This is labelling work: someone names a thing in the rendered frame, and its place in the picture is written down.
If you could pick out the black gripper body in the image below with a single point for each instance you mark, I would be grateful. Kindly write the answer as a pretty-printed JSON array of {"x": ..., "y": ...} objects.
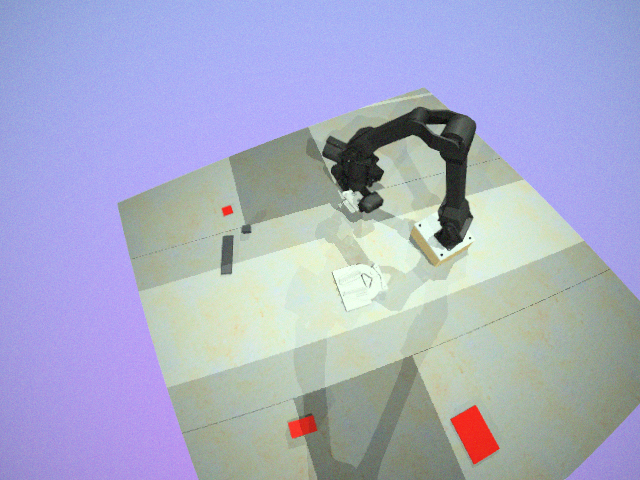
[{"x": 371, "y": 200}]

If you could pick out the grey flat bar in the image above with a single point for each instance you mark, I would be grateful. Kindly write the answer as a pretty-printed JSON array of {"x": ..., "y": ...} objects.
[{"x": 227, "y": 254}]

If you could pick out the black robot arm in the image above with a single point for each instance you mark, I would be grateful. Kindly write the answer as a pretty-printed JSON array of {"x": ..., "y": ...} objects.
[{"x": 453, "y": 144}]

